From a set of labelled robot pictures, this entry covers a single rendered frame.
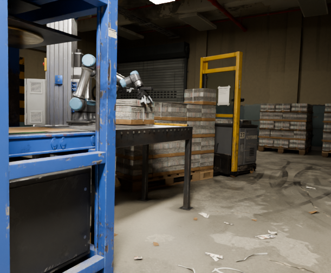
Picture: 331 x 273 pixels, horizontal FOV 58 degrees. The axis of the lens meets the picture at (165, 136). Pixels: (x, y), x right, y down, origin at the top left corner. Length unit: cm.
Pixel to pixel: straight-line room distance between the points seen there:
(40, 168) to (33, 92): 204
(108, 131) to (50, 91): 182
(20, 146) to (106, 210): 55
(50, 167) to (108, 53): 65
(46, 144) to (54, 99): 181
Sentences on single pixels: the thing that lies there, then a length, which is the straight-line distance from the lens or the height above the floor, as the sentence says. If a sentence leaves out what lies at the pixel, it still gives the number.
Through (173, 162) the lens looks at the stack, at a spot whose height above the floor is 29.
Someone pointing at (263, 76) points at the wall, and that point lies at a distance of 1016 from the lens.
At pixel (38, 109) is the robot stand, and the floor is 92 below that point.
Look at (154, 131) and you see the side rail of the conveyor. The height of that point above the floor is 78.
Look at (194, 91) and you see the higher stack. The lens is 433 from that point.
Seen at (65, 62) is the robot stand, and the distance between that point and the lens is 332.
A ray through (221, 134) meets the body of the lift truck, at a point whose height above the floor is 62.
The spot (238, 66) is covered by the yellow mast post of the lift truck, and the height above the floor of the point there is 163.
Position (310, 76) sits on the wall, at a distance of 992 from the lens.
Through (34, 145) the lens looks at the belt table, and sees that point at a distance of 151.
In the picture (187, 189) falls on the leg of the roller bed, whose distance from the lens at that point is 293.
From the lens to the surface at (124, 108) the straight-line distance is 275.
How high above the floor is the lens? 90
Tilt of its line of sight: 4 degrees down
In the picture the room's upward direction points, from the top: 2 degrees clockwise
